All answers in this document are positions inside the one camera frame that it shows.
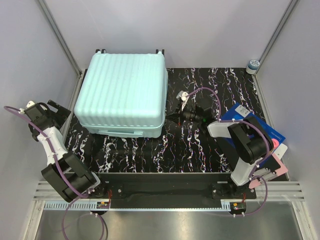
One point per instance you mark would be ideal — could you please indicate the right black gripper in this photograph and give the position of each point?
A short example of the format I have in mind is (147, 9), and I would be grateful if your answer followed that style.
(177, 116)

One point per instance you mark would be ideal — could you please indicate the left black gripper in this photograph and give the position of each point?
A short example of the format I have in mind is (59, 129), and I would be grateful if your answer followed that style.
(62, 113)

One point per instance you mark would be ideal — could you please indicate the mint green suitcase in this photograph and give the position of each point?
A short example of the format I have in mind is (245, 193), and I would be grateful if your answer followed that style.
(124, 95)

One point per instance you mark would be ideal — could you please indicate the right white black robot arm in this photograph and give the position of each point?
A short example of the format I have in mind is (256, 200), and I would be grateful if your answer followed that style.
(216, 128)

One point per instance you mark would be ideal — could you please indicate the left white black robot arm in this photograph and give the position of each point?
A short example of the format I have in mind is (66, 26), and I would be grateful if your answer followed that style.
(65, 172)

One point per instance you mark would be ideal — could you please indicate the blue white jar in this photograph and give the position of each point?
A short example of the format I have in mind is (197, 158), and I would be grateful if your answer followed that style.
(252, 66)

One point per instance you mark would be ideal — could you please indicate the pink cap small bottle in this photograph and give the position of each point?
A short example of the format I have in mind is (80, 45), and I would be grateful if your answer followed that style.
(275, 143)

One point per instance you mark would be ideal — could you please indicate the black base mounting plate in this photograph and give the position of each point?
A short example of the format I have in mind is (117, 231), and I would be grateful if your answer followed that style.
(169, 190)

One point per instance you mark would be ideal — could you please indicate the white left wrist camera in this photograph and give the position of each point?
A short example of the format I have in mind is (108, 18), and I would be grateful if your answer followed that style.
(31, 104)

